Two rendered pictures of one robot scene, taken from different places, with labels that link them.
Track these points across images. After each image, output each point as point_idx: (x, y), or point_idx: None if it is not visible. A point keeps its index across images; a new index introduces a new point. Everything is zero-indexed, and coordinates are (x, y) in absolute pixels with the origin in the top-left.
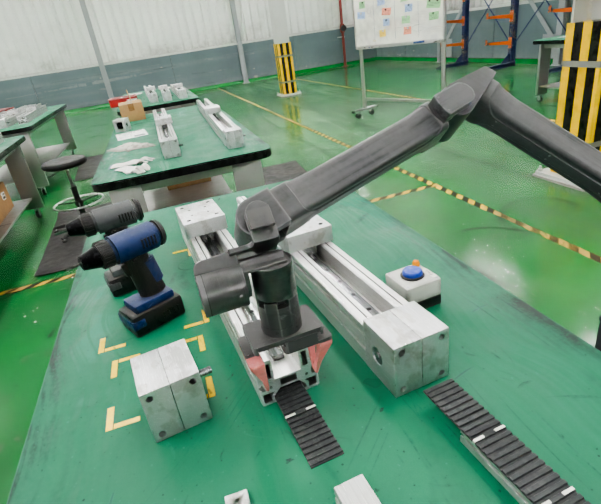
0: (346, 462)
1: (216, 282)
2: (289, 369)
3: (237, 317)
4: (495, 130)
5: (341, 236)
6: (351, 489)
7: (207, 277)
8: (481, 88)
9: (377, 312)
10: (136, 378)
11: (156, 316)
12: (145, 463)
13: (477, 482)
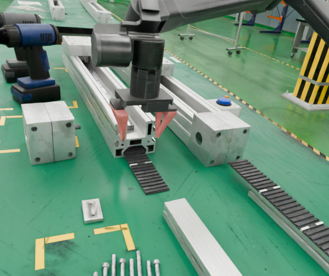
0: (171, 195)
1: (109, 39)
2: (137, 136)
3: (104, 98)
4: (301, 11)
5: None
6: (177, 205)
7: (103, 34)
8: None
9: None
10: (25, 114)
11: (39, 95)
12: (21, 175)
13: (258, 217)
